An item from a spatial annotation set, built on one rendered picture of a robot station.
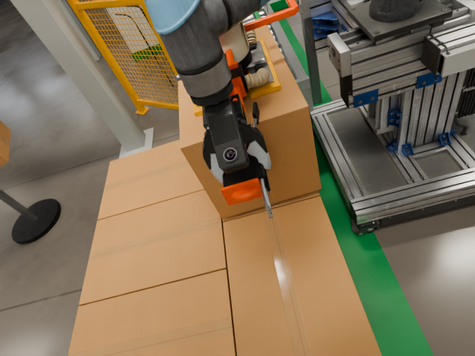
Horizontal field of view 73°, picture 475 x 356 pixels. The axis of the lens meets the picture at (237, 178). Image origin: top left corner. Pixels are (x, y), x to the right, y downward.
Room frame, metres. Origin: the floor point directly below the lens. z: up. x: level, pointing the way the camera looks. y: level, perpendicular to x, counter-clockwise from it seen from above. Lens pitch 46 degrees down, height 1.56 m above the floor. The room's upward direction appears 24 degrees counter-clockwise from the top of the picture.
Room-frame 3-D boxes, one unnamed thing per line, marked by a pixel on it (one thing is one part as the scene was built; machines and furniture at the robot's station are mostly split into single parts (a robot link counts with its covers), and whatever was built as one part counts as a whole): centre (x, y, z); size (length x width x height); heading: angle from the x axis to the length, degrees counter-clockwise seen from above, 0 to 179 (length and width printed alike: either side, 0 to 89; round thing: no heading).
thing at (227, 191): (0.44, -0.01, 1.10); 0.08 x 0.07 x 0.05; 169
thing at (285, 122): (1.04, -0.13, 0.77); 0.60 x 0.40 x 0.40; 170
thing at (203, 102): (0.46, -0.02, 1.24); 0.09 x 0.08 x 0.12; 169
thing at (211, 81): (0.46, -0.02, 1.32); 0.08 x 0.08 x 0.05
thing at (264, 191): (0.48, -0.07, 1.10); 0.31 x 0.03 x 0.05; 169
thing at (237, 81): (0.78, -0.08, 1.10); 0.10 x 0.08 x 0.06; 79
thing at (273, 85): (1.01, -0.22, 1.00); 0.34 x 0.10 x 0.05; 169
